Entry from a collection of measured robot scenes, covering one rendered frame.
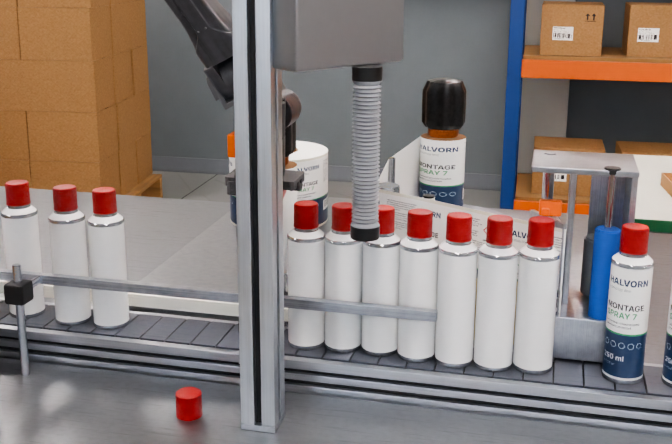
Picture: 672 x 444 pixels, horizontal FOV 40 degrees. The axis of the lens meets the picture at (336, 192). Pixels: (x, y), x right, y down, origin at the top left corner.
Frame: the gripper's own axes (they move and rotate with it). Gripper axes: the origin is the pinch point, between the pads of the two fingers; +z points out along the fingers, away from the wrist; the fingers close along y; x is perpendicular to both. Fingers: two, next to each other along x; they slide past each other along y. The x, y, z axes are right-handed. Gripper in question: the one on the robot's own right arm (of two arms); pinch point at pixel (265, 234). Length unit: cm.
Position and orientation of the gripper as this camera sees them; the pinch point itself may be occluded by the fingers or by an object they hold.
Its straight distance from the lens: 134.6
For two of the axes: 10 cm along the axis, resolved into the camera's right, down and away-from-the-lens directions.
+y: -9.8, -0.8, 2.1
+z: -0.2, 9.6, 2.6
